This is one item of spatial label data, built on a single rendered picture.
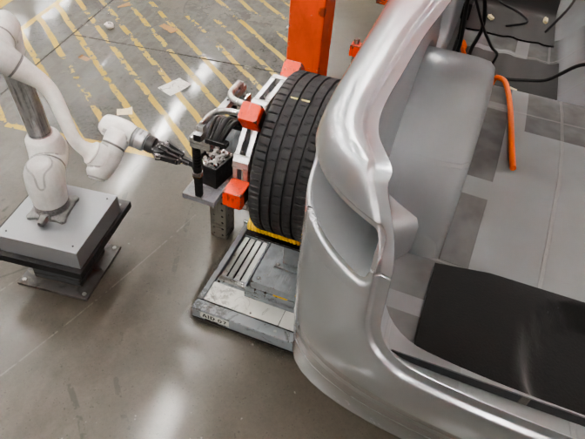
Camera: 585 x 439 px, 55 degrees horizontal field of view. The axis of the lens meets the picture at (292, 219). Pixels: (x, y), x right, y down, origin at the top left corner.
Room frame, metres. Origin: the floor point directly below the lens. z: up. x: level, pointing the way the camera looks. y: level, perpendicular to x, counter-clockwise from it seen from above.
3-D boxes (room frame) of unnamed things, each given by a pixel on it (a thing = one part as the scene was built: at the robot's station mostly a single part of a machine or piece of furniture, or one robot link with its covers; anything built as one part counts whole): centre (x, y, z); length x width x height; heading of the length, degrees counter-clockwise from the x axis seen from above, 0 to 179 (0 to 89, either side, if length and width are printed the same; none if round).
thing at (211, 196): (2.13, 0.39, 0.44); 0.43 x 0.17 x 0.03; 163
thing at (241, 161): (1.84, 0.13, 0.85); 0.54 x 0.07 x 0.54; 163
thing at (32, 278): (1.82, 1.11, 0.15); 0.50 x 0.50 x 0.30; 80
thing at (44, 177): (1.82, 1.11, 0.57); 0.18 x 0.16 x 0.22; 16
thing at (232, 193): (1.54, 0.22, 0.85); 0.09 x 0.08 x 0.07; 163
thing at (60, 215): (1.80, 1.11, 0.43); 0.22 x 0.18 x 0.06; 177
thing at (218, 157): (2.12, 0.40, 0.51); 0.20 x 0.14 x 0.13; 154
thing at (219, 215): (2.16, 0.38, 0.21); 0.10 x 0.10 x 0.42; 73
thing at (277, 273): (1.79, -0.03, 0.32); 0.40 x 0.30 x 0.28; 163
